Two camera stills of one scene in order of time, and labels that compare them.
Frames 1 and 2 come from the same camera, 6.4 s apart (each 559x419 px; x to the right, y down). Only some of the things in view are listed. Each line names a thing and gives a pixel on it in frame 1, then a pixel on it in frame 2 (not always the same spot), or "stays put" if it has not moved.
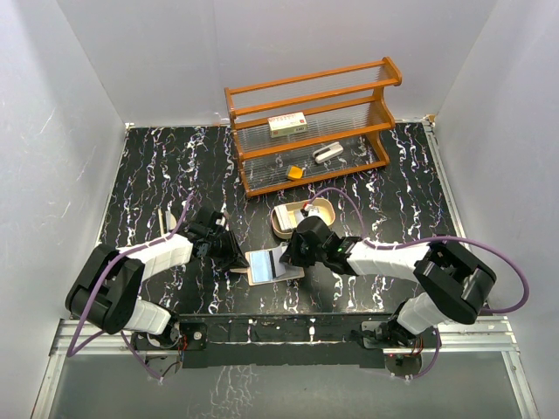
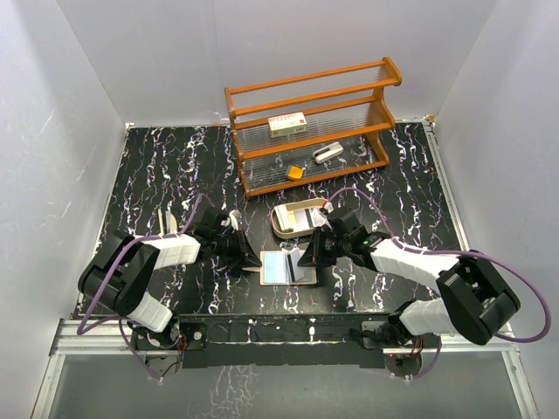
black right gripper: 292,256 -> 314,255
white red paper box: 287,125 stays put
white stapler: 327,152 stays put
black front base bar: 268,340 stays put
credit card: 278,268 -> 296,271
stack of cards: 288,219 stays put
